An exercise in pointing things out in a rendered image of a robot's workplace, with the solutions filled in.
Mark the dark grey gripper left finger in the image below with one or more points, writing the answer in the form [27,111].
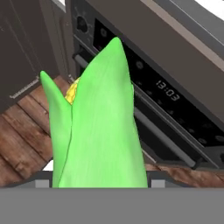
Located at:
[42,183]

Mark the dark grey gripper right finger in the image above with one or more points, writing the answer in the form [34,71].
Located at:
[158,183]

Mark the green corn cob with husk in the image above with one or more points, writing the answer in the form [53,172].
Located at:
[102,131]

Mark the black oven door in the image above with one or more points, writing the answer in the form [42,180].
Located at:
[151,147]

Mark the black oven with clock display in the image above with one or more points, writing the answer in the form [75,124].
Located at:
[163,96]

